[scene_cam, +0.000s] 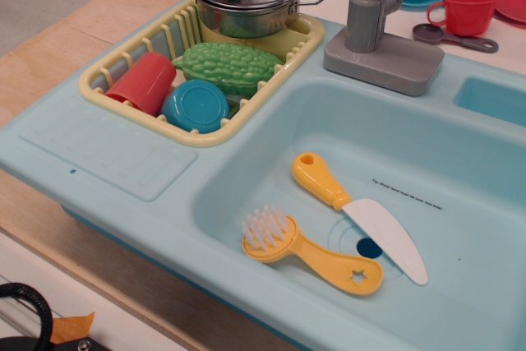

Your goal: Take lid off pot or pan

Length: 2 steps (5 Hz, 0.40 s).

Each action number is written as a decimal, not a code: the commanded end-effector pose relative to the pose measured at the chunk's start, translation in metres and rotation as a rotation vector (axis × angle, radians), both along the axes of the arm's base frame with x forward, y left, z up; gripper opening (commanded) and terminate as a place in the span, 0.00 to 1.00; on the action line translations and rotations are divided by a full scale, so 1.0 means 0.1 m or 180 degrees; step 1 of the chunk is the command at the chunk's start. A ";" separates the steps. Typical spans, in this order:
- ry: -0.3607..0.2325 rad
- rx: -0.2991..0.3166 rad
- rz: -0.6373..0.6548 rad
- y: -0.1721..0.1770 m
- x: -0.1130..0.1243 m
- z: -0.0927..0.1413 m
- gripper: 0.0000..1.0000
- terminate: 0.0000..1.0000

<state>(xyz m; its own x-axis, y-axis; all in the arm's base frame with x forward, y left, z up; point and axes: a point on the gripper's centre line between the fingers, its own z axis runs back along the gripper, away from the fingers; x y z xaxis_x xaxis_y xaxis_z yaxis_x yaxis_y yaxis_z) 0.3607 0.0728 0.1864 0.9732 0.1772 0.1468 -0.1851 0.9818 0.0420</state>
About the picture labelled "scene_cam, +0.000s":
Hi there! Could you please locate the red toy mug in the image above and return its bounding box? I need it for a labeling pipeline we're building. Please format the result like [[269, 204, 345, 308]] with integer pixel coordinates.
[[427, 0, 496, 36]]

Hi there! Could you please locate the yellow toy dish brush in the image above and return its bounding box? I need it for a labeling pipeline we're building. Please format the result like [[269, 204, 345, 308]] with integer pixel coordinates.
[[242, 206, 384, 296]]

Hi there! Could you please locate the red plastic cup in rack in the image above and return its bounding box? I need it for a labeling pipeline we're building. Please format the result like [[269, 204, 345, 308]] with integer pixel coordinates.
[[105, 52, 177, 116]]

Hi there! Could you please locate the pale yellow dish rack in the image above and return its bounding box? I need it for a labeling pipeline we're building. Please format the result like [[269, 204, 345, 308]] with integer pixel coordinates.
[[78, 0, 325, 148]]

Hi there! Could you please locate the grey toy faucet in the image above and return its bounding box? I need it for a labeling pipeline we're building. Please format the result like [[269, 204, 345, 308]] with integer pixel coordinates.
[[323, 0, 445, 96]]

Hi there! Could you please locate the green toy bitter gourd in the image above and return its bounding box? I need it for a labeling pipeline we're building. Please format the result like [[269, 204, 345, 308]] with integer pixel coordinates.
[[172, 42, 282, 98]]

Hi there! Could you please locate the blue plastic cup in rack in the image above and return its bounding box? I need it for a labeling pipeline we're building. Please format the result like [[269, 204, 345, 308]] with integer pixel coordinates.
[[159, 80, 229, 134]]

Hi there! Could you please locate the light blue toy sink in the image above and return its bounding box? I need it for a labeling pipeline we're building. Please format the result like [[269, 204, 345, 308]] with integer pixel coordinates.
[[1, 20, 525, 350]]

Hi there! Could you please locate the orange tape piece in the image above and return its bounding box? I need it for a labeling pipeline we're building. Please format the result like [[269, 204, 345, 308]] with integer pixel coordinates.
[[50, 312, 95, 344]]

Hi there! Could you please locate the black cable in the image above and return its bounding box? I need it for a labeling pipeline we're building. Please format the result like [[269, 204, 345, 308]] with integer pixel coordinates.
[[0, 283, 54, 346]]

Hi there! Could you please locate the yellow handled toy knife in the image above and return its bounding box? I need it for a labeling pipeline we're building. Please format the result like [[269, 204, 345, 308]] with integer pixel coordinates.
[[291, 152, 429, 286]]

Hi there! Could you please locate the black device base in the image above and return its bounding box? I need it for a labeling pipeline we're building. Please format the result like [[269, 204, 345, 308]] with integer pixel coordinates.
[[1, 336, 108, 351]]

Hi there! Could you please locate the grey toy spoon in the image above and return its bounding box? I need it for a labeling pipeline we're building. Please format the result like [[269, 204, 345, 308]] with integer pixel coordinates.
[[412, 23, 499, 53]]

